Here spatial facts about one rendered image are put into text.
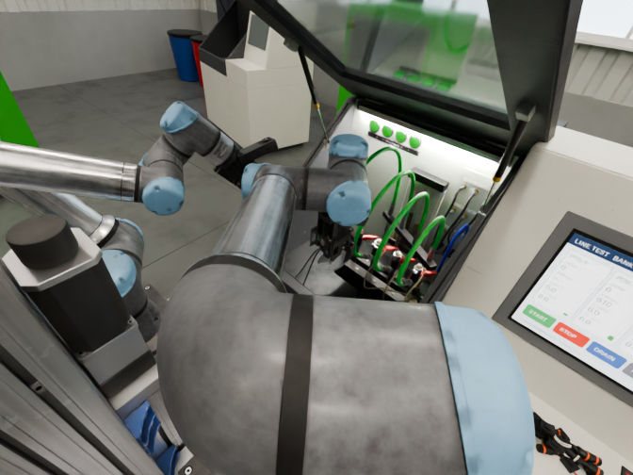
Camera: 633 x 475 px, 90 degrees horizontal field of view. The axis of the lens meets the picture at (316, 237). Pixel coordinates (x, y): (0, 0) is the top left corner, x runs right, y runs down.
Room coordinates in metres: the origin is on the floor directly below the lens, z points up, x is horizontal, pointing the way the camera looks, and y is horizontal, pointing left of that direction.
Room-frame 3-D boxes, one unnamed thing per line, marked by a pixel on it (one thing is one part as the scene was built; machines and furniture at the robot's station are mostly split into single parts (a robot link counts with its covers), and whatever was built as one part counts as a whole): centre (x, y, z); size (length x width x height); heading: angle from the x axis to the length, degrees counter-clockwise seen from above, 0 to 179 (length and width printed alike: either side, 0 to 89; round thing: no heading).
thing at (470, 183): (0.94, -0.51, 1.20); 0.13 x 0.03 x 0.31; 50
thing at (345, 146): (0.58, -0.04, 1.53); 0.09 x 0.08 x 0.11; 2
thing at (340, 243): (0.58, -0.04, 1.37); 0.09 x 0.08 x 0.12; 140
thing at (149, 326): (0.48, 0.48, 1.09); 0.15 x 0.15 x 0.10
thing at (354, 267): (0.82, -0.25, 0.91); 0.34 x 0.10 x 0.15; 50
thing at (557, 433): (0.31, -0.62, 1.01); 0.23 x 0.11 x 0.06; 50
